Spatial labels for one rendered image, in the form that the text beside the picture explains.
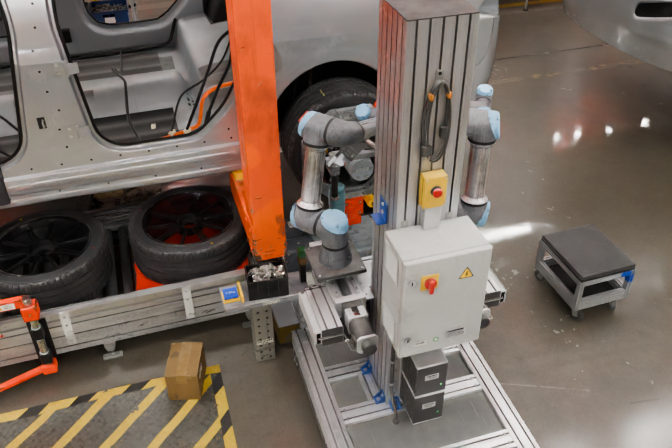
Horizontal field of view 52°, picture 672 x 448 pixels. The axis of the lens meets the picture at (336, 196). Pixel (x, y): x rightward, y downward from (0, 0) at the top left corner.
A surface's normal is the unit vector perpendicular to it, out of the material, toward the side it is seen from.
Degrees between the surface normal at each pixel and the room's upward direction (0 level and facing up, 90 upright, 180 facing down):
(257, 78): 90
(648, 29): 89
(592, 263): 0
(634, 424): 0
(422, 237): 0
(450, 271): 90
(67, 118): 90
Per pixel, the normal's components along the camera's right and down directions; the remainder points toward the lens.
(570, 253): 0.00, -0.82
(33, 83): 0.30, 0.51
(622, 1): -0.91, 0.18
